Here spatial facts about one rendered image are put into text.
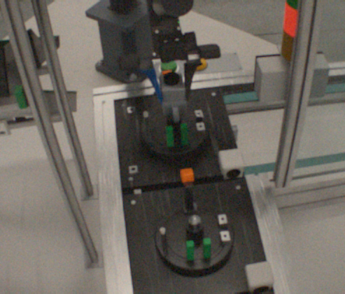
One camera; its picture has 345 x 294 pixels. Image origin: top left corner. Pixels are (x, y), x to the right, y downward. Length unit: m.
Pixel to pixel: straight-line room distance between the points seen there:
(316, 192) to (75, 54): 0.79
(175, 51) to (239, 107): 0.34
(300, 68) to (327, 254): 0.44
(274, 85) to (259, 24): 2.18
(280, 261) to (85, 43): 0.89
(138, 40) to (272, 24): 1.82
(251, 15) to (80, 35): 1.69
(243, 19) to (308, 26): 2.31
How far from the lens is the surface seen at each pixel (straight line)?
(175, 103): 0.96
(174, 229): 0.91
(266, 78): 0.82
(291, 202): 1.06
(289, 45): 0.78
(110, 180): 1.03
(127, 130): 1.09
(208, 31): 1.51
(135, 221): 0.95
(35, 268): 1.07
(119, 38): 1.26
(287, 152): 0.92
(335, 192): 1.09
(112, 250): 0.94
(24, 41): 0.61
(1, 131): 0.72
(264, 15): 3.09
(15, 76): 0.75
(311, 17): 0.72
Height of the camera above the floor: 1.77
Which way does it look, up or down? 50 degrees down
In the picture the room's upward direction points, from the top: 4 degrees counter-clockwise
